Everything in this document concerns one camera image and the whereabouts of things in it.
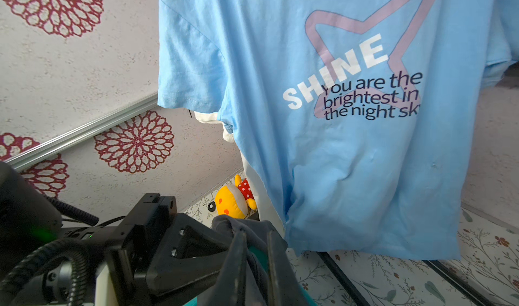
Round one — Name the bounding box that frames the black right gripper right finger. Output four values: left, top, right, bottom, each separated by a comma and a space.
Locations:
267, 231, 310, 306

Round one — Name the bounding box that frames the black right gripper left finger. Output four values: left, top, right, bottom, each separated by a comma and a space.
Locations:
208, 231, 247, 306

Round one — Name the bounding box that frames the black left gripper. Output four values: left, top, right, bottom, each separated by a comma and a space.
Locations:
104, 193, 232, 305

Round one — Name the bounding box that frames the dark grey t-shirt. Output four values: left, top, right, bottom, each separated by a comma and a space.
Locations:
196, 214, 289, 306

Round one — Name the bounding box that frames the light blue t-shirt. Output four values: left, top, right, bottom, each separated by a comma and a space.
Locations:
158, 0, 518, 260

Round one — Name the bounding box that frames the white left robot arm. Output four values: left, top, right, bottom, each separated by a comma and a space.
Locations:
1, 163, 231, 305

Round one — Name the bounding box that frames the teal perforated tray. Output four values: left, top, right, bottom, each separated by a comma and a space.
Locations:
185, 247, 317, 306

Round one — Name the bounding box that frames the yellow plush toy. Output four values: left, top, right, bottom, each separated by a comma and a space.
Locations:
208, 174, 258, 219

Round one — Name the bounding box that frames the black clothes rack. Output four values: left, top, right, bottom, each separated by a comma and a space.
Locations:
318, 251, 495, 305

